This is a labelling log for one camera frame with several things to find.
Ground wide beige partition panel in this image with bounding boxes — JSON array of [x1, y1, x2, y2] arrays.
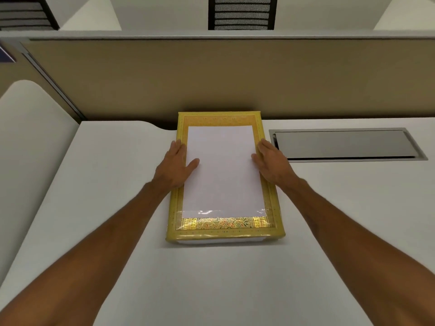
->
[[20, 32, 435, 121]]

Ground blue number sign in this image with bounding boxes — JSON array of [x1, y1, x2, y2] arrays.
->
[[0, 43, 17, 63]]

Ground white rounded side divider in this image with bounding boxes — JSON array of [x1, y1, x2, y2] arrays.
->
[[373, 0, 435, 31], [0, 80, 79, 286], [59, 0, 122, 31]]

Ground person's left hand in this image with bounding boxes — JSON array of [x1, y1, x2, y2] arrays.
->
[[152, 139, 200, 195]]

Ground grey desk cable hatch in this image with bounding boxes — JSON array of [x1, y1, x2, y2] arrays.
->
[[269, 127, 428, 163]]

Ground grey partition post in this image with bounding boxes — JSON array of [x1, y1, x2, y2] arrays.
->
[[10, 40, 86, 123]]

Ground person's right hand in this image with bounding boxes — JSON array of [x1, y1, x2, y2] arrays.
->
[[251, 139, 301, 194]]

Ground black slatted mesh chair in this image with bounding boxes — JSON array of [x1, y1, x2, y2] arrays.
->
[[0, 0, 60, 31], [208, 0, 278, 31]]

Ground yellow patterned box lid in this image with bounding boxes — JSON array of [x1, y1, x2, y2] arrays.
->
[[165, 111, 285, 244]]

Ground person's right forearm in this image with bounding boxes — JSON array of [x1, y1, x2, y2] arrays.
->
[[282, 178, 435, 326]]

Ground blank white taped sheet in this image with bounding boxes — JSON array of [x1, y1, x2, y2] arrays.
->
[[182, 125, 266, 220]]

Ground person's left forearm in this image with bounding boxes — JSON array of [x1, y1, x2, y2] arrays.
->
[[0, 181, 170, 326]]

